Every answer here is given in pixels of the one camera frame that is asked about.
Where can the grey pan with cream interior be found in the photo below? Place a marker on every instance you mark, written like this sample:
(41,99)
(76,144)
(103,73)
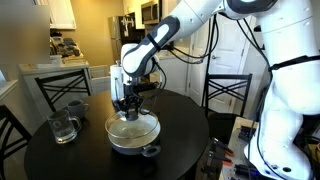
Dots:
(133,148)

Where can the grey ceramic mug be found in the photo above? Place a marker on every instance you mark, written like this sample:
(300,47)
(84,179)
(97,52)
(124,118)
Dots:
(76,108)

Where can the black stainless refrigerator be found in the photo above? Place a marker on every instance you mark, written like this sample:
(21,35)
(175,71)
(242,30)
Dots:
(118,36)

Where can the white upper kitchen cabinet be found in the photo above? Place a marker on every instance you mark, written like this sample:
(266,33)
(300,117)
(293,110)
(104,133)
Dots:
(61,15)

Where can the clear glass mug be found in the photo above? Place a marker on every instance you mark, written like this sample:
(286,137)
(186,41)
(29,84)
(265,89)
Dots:
(63,128)

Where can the black orange spring clamp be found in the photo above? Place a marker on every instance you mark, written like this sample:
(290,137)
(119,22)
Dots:
(221,146)
(218,159)

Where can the white paper towel roll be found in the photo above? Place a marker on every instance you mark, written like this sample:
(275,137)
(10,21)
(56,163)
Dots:
(116,83)

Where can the metal paper towel holder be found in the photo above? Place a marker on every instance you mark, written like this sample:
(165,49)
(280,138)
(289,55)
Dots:
(117,62)

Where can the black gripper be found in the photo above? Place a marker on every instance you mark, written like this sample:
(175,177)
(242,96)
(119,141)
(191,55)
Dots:
(130,91)

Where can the robot mounting table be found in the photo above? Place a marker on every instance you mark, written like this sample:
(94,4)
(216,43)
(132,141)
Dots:
(235,133)

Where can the white kitchen counter cabinet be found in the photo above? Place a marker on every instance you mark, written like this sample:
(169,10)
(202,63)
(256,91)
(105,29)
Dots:
(30,86)

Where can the white panel door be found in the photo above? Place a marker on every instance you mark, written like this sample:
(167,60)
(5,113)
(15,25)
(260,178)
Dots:
(226,63)

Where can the black countertop appliance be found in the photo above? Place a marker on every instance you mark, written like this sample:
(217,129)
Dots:
(56,43)

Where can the white lower drawer cabinet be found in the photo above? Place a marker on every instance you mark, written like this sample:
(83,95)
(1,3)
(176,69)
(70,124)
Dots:
(176,76)

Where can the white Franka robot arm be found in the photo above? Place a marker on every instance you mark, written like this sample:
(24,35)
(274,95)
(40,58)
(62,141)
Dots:
(293,100)

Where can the black cross-back chair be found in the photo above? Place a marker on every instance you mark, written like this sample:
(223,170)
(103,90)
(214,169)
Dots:
(15,128)
(228,77)
(63,77)

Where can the round glass pan lid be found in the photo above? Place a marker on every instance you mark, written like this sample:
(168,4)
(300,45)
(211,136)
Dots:
(133,128)

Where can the stainless over-range microwave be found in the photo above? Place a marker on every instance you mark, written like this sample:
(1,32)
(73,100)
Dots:
(150,11)

